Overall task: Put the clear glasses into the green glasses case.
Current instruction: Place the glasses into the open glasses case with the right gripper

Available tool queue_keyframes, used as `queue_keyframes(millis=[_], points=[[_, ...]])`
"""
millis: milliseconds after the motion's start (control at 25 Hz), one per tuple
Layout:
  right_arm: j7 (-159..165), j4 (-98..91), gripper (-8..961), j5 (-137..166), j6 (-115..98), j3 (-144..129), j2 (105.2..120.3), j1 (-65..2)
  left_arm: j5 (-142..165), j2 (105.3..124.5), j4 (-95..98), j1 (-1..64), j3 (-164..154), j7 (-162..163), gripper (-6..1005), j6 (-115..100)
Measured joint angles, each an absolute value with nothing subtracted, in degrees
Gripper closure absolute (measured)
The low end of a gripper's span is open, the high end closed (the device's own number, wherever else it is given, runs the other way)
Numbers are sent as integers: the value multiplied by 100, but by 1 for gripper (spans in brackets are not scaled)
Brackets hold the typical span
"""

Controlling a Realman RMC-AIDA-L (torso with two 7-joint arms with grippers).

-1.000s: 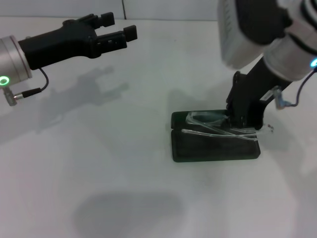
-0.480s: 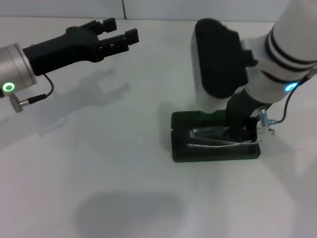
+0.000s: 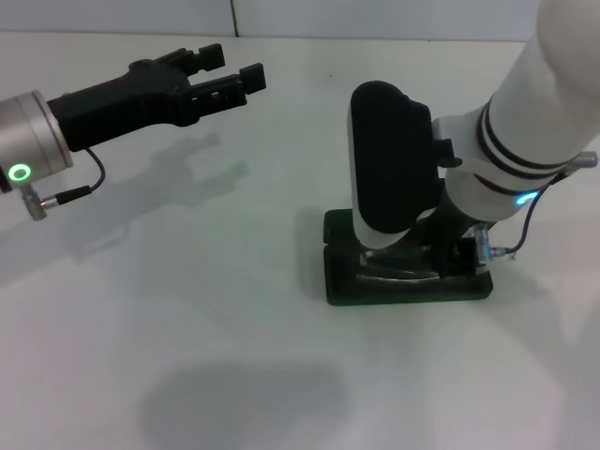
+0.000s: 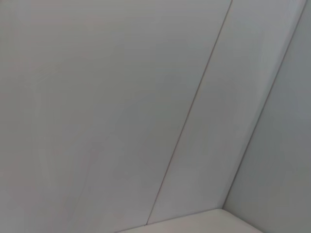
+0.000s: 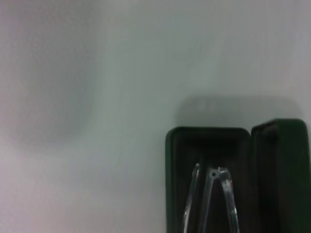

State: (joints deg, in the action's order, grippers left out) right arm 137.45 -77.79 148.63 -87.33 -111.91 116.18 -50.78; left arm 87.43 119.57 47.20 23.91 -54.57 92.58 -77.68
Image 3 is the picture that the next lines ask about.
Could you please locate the green glasses case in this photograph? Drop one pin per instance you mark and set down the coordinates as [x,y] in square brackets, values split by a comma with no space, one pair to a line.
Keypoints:
[375,295]

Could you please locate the clear white glasses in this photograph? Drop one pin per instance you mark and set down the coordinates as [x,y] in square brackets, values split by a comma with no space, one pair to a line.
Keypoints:
[384,277]

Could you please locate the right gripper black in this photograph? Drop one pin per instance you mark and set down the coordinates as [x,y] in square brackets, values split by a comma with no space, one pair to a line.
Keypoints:
[445,229]

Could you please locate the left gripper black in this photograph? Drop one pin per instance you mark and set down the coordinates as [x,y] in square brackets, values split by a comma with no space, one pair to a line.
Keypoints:
[117,103]

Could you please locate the right gripper silver connector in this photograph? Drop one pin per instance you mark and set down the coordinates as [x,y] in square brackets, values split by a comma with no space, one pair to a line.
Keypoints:
[483,244]

